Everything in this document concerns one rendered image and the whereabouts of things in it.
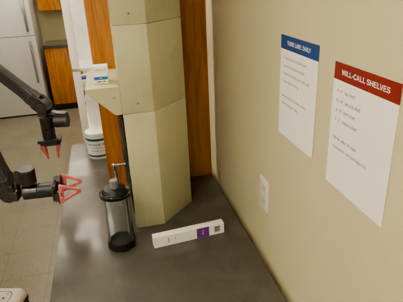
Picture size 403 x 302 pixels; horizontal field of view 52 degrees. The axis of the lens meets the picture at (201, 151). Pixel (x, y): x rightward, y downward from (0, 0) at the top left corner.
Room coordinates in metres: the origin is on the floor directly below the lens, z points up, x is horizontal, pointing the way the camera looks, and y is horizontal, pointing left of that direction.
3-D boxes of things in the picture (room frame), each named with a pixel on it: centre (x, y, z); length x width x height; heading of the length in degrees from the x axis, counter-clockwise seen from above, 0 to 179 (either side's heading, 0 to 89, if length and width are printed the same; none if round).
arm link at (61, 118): (1.77, 0.65, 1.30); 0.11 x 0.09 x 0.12; 88
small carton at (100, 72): (1.47, 0.34, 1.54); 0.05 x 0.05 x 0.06; 8
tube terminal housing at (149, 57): (1.57, 0.18, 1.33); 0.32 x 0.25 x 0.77; 12
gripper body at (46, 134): (1.77, 0.69, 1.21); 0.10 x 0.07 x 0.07; 102
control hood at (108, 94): (1.53, 0.36, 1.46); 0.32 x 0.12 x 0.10; 12
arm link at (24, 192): (1.36, 0.63, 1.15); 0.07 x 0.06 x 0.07; 102
